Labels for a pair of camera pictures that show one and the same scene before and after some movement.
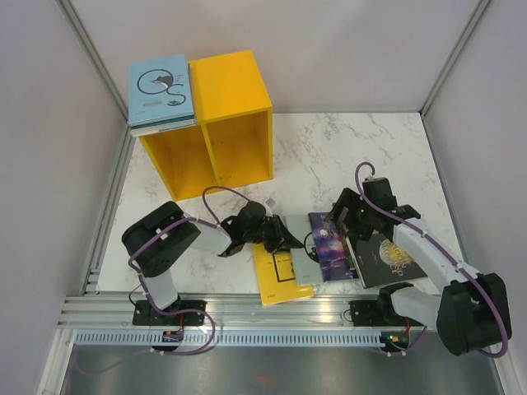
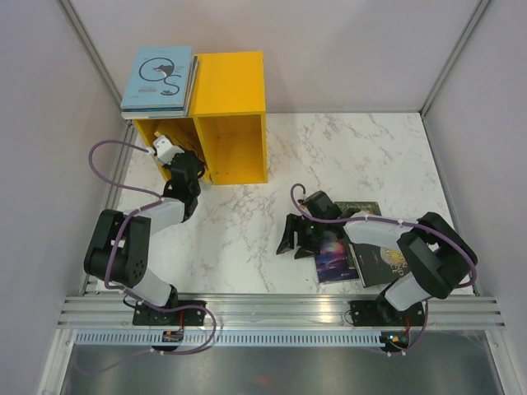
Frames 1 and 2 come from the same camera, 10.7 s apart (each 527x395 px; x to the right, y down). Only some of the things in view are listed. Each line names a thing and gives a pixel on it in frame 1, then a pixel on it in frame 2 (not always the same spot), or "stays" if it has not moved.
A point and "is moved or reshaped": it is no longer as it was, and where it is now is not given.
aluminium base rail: [116, 313] stays
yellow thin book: [276, 276] → [184, 137]
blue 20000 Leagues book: [161, 122] → [165, 109]
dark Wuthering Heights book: [143, 131] → [189, 95]
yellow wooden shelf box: [231, 145] stays
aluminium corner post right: [481, 9] stays
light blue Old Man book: [159, 90] is moved or reshaped
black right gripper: [349, 199] → [292, 225]
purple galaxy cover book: [335, 257] stays
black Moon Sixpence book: [380, 262] stays
